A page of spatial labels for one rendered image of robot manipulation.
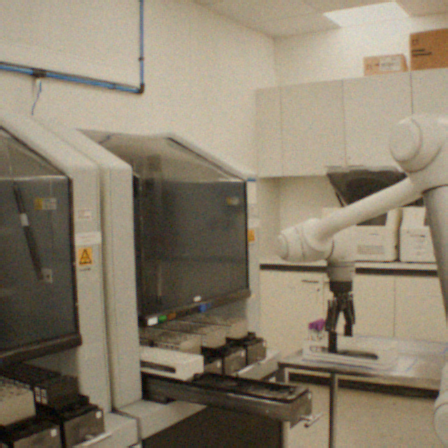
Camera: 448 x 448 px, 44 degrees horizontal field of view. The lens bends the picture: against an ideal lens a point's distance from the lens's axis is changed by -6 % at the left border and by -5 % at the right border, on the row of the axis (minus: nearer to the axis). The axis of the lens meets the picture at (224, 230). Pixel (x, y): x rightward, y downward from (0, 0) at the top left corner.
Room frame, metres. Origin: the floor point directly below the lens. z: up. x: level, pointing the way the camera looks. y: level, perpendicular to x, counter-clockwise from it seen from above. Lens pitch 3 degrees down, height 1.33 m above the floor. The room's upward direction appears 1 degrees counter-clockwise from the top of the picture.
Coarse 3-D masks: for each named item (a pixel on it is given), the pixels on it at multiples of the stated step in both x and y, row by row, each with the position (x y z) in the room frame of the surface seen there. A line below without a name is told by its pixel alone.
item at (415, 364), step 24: (360, 336) 2.05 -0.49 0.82; (384, 336) 2.02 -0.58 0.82; (288, 360) 1.77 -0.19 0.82; (312, 360) 1.76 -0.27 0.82; (408, 360) 1.70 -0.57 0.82; (432, 360) 1.68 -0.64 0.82; (336, 384) 2.12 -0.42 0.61; (432, 384) 1.50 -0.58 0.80; (336, 408) 2.12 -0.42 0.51; (336, 432) 2.13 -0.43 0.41
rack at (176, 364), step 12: (144, 348) 1.80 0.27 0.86; (144, 360) 1.69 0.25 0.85; (156, 360) 1.67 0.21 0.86; (168, 360) 1.65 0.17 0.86; (180, 360) 1.66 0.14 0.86; (192, 360) 1.65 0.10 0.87; (156, 372) 1.67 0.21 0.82; (168, 372) 1.72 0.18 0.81; (180, 372) 1.62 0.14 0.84; (192, 372) 1.64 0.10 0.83
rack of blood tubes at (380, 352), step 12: (324, 336) 1.82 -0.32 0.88; (348, 336) 1.80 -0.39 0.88; (324, 348) 1.81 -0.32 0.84; (348, 348) 1.69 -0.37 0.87; (360, 348) 1.67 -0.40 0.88; (372, 348) 1.64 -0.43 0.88; (384, 348) 1.64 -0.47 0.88; (396, 348) 1.67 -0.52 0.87; (324, 360) 1.75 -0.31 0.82; (336, 360) 1.72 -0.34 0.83; (360, 360) 1.67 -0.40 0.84; (372, 360) 1.64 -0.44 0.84; (384, 360) 1.62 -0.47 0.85; (396, 360) 1.67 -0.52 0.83
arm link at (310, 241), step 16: (384, 192) 1.52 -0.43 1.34; (400, 192) 1.49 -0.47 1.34; (416, 192) 1.47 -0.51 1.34; (352, 208) 1.54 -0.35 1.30; (368, 208) 1.52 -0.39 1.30; (384, 208) 1.51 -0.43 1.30; (304, 224) 1.63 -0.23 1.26; (320, 224) 1.59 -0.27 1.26; (336, 224) 1.56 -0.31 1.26; (352, 224) 1.55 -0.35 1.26; (288, 240) 1.61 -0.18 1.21; (304, 240) 1.61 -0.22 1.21; (320, 240) 1.60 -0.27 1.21; (288, 256) 1.62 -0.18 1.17; (304, 256) 1.63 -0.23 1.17; (320, 256) 1.65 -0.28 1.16
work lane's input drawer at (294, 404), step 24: (144, 384) 1.67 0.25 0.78; (168, 384) 1.62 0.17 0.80; (192, 384) 1.59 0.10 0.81; (216, 384) 1.60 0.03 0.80; (240, 384) 1.60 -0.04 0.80; (264, 384) 1.58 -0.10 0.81; (288, 384) 1.54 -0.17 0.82; (240, 408) 1.49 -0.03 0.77; (264, 408) 1.44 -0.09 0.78; (288, 408) 1.41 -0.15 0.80
